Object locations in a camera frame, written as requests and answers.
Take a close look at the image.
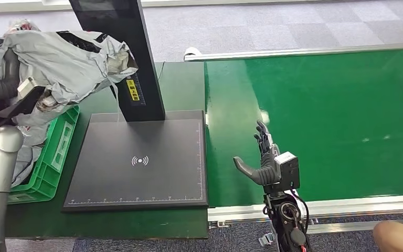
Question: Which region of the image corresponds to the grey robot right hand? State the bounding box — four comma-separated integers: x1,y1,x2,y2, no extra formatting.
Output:
232,120,282,187

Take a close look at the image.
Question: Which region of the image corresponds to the grey mailer package red print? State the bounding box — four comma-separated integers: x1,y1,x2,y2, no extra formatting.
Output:
0,19,139,123

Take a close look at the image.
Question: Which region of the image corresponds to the green plastic basket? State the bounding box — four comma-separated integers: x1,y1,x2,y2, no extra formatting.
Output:
6,105,80,205

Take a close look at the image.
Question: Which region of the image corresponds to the black weighing platform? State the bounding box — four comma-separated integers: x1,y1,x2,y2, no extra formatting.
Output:
61,110,209,212

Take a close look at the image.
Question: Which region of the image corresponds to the small crumpled grey mailer bag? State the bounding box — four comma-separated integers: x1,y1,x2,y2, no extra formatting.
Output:
14,106,60,147

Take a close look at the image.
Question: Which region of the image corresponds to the large crumpled grey mailer bag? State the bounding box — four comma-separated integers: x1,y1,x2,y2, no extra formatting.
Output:
10,144,45,188

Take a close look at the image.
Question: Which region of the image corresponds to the green conveyor belt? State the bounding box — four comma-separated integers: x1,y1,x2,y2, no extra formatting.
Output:
204,48,403,208

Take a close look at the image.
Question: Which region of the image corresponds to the black yellow column label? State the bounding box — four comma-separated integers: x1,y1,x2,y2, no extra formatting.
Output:
125,73,146,106

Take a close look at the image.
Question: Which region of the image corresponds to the person's knee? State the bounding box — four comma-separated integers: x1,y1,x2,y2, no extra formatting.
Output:
373,221,403,252

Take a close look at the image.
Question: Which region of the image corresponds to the black scanner column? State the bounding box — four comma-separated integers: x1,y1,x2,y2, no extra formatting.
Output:
68,0,166,123

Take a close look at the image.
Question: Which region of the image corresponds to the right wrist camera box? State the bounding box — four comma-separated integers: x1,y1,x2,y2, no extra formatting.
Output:
273,152,301,190

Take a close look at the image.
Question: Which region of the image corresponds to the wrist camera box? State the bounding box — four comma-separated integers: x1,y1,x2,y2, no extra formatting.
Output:
273,152,301,190
0,77,46,121

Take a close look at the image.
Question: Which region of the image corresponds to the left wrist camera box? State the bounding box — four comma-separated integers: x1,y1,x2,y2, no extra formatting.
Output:
0,77,46,121

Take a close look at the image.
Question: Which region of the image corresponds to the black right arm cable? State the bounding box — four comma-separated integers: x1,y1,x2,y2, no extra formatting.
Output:
290,189,311,234

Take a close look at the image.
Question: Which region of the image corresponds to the grey metal conveyor bracket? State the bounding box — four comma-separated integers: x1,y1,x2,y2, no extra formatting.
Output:
259,232,275,247

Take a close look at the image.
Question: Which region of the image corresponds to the aluminium conveyor rail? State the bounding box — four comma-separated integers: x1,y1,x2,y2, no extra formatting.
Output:
207,194,403,234

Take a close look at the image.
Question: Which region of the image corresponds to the white rail end cap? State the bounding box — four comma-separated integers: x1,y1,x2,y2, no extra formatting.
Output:
183,47,204,61

